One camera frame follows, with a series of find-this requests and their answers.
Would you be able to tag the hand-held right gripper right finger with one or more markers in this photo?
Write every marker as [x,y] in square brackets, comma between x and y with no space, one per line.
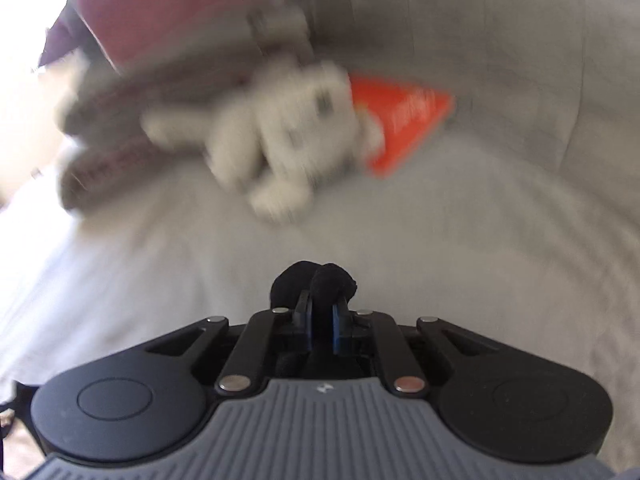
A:
[336,330]

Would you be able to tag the pink pillow white piping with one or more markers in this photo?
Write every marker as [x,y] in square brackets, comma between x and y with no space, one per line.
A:
[175,5]

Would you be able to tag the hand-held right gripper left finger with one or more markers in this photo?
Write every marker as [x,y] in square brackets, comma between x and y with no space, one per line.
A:
[309,327]

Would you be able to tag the orange book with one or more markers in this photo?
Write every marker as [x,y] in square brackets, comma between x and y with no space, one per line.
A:
[405,120]

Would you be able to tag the black and beige raglan shirt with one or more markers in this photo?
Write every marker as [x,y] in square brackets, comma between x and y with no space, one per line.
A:
[300,280]

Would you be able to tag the large grey folded quilt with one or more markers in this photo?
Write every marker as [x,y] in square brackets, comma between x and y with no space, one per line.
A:
[100,175]

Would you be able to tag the bed with grey sheet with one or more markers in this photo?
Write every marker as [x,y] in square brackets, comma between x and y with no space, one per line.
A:
[450,240]

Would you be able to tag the white plush toy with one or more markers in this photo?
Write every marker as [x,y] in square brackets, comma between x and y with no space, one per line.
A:
[280,125]

